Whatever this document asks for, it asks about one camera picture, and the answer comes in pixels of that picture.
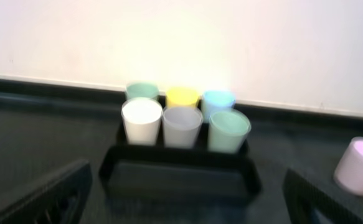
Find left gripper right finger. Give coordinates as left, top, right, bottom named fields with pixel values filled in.
left=282, top=167, right=363, bottom=224

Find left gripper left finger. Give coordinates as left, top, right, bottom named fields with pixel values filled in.
left=0, top=159, right=93, bottom=224

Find pink cup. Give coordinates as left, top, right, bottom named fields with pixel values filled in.
left=333, top=136, right=363, bottom=198

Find green cup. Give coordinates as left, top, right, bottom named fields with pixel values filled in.
left=125, top=81, right=160, bottom=101
left=207, top=108, right=252, bottom=154

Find white cup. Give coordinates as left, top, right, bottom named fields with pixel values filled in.
left=120, top=96, right=164, bottom=146

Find black tray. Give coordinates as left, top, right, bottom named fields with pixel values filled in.
left=98, top=95, right=262, bottom=206

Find blue cup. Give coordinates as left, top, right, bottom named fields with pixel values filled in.
left=200, top=90, right=237, bottom=123

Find grey cup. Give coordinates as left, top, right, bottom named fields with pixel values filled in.
left=161, top=106, right=204, bottom=149

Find yellow cup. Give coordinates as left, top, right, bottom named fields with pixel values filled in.
left=165, top=87, right=200, bottom=110

